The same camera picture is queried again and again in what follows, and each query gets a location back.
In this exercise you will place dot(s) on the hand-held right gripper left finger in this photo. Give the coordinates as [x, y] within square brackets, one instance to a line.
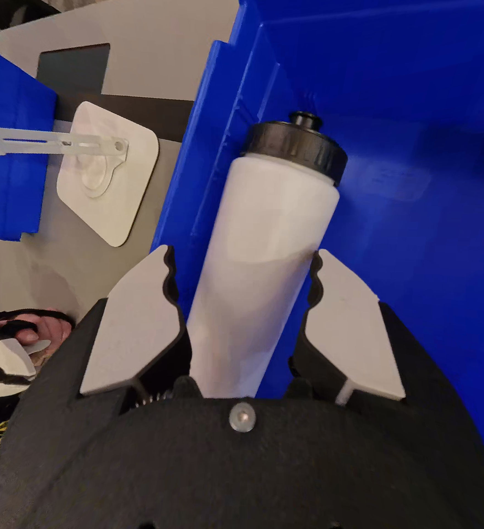
[130, 335]

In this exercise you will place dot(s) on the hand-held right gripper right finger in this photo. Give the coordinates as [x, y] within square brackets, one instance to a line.
[353, 335]

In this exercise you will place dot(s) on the white bottle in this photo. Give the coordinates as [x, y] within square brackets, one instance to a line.
[258, 273]

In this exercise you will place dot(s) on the blue plastic bin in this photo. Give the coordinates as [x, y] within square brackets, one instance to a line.
[407, 207]
[11, 157]

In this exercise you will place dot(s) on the black bottle lid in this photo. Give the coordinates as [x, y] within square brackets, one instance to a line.
[300, 145]

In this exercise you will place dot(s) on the person's left hand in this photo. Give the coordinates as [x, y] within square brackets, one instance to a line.
[40, 335]

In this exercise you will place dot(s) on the clear round stand foot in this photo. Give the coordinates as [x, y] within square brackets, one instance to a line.
[97, 161]

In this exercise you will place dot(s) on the black flat pad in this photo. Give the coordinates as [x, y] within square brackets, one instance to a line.
[73, 66]

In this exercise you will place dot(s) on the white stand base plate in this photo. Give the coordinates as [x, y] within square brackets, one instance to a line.
[114, 190]

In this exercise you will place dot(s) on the white stand post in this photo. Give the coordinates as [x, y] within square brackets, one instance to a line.
[27, 140]

